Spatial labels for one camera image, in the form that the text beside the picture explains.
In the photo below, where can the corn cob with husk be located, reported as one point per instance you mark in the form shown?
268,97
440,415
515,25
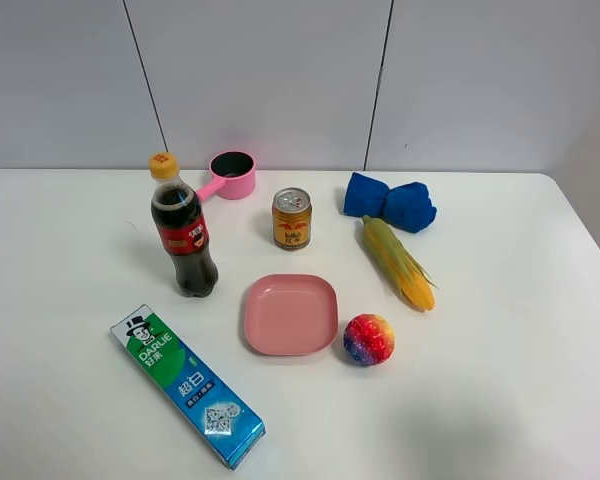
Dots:
401,268

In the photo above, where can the rainbow glitter ball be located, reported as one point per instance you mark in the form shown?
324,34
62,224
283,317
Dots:
369,340

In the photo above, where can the pink saucepan with handle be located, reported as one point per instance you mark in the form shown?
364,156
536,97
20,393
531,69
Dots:
233,176

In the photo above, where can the cola bottle yellow cap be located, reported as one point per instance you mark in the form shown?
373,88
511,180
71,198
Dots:
177,213

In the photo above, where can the gold energy drink can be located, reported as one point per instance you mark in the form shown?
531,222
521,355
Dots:
292,215

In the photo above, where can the blue folded towel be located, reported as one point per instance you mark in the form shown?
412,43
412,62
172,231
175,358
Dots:
407,207

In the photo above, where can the Darlie toothpaste box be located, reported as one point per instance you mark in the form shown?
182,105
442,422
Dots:
227,424

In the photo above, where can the pink square plate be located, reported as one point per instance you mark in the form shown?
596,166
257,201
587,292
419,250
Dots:
290,315

